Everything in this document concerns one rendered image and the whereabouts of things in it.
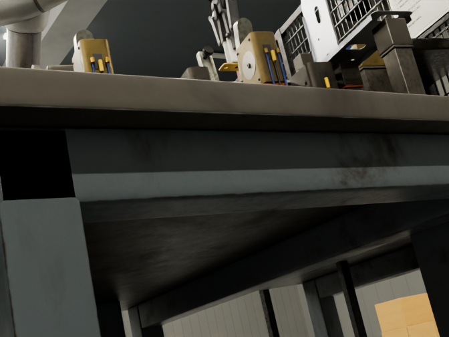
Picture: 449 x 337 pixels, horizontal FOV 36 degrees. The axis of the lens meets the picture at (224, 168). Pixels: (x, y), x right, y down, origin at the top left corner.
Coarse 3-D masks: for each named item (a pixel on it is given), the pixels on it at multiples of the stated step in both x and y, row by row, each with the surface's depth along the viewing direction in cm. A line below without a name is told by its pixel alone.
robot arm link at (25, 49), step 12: (48, 12) 202; (12, 24) 198; (24, 24) 198; (36, 24) 199; (12, 36) 201; (24, 36) 201; (36, 36) 203; (12, 48) 203; (24, 48) 203; (36, 48) 205; (12, 60) 204; (24, 60) 204; (36, 60) 207
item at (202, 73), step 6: (204, 66) 140; (186, 72) 139; (192, 72) 138; (198, 72) 139; (204, 72) 139; (186, 78) 139; (192, 78) 138; (198, 78) 138; (204, 78) 139; (210, 78) 140
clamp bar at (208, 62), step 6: (204, 48) 182; (210, 48) 182; (198, 54) 184; (204, 54) 183; (210, 54) 182; (198, 60) 184; (204, 60) 184; (210, 60) 184; (210, 66) 184; (210, 72) 183; (216, 72) 182; (216, 78) 182
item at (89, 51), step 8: (80, 40) 130; (88, 40) 130; (96, 40) 131; (104, 40) 131; (80, 48) 130; (88, 48) 130; (96, 48) 130; (104, 48) 131; (80, 56) 130; (88, 56) 129; (96, 56) 129; (104, 56) 130; (72, 64) 136; (80, 64) 130; (88, 64) 128; (96, 64) 129; (104, 64) 130; (112, 64) 131; (96, 72) 128; (104, 72) 129; (112, 72) 130
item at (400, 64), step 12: (384, 24) 136; (396, 24) 136; (384, 36) 136; (396, 36) 135; (408, 36) 136; (384, 48) 136; (396, 48) 134; (408, 48) 136; (384, 60) 137; (396, 60) 134; (408, 60) 134; (396, 72) 134; (408, 72) 133; (396, 84) 135; (408, 84) 132; (420, 84) 133
